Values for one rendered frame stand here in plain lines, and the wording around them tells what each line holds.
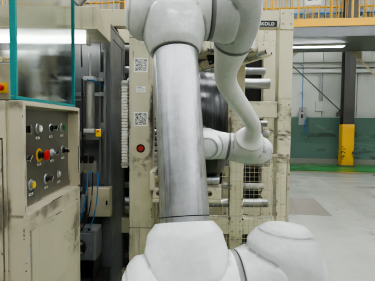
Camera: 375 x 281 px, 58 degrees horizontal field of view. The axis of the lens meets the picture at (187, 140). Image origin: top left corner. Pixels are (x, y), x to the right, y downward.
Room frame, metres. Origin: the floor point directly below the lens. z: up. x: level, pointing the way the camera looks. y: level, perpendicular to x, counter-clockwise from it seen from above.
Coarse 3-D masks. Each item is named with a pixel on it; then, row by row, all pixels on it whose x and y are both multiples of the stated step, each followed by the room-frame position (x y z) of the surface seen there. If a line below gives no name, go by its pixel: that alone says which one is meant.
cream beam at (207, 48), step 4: (256, 36) 2.11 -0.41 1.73; (256, 40) 2.11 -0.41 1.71; (204, 44) 2.11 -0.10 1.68; (208, 44) 2.11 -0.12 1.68; (212, 44) 2.11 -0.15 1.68; (256, 44) 2.11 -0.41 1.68; (204, 48) 2.11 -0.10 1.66; (208, 48) 2.11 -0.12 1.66; (212, 48) 2.11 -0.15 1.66; (256, 48) 2.11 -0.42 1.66; (200, 52) 2.14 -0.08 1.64; (204, 52) 2.14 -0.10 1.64; (208, 52) 2.14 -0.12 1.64; (212, 52) 2.14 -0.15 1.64; (248, 52) 2.13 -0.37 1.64; (252, 52) 2.13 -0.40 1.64; (256, 52) 2.13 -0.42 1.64; (200, 56) 2.27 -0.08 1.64; (204, 56) 2.27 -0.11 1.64; (248, 56) 2.24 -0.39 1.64; (252, 56) 2.24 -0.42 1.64
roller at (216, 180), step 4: (156, 176) 1.79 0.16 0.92; (208, 176) 1.79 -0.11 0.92; (212, 176) 1.79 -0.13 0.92; (216, 176) 1.79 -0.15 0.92; (156, 180) 1.78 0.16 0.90; (208, 180) 1.77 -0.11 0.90; (212, 180) 1.77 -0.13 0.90; (216, 180) 1.77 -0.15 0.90; (220, 180) 1.77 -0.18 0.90; (208, 184) 1.79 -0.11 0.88; (212, 184) 1.79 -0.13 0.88; (216, 184) 1.79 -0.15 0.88
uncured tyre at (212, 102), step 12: (204, 72) 1.82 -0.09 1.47; (204, 84) 1.72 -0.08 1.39; (216, 84) 1.72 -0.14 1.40; (204, 96) 1.67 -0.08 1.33; (216, 96) 1.67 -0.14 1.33; (204, 108) 1.65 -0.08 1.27; (216, 108) 1.65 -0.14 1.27; (228, 108) 1.74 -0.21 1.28; (204, 120) 1.64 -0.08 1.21; (216, 120) 1.64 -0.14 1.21; (228, 120) 1.71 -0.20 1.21; (228, 132) 1.73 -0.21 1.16; (216, 168) 1.74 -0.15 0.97
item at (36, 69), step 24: (24, 0) 1.14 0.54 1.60; (48, 0) 1.33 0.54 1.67; (72, 0) 1.60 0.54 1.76; (24, 24) 1.14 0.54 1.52; (48, 24) 1.33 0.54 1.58; (72, 24) 1.60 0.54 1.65; (24, 48) 1.14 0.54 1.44; (48, 48) 1.33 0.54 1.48; (72, 48) 1.60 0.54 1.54; (24, 72) 1.13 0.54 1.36; (48, 72) 1.33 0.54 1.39; (72, 72) 1.60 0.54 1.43; (24, 96) 1.13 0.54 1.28; (48, 96) 1.32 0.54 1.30; (72, 96) 1.59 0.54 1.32
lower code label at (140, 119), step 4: (136, 112) 1.85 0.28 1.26; (140, 112) 1.85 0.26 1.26; (144, 112) 1.85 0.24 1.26; (136, 116) 1.85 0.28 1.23; (140, 116) 1.85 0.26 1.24; (144, 116) 1.85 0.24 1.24; (136, 120) 1.85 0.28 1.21; (140, 120) 1.85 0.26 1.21; (144, 120) 1.85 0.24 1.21; (136, 124) 1.85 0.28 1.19; (140, 124) 1.85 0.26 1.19; (144, 124) 1.85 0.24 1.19
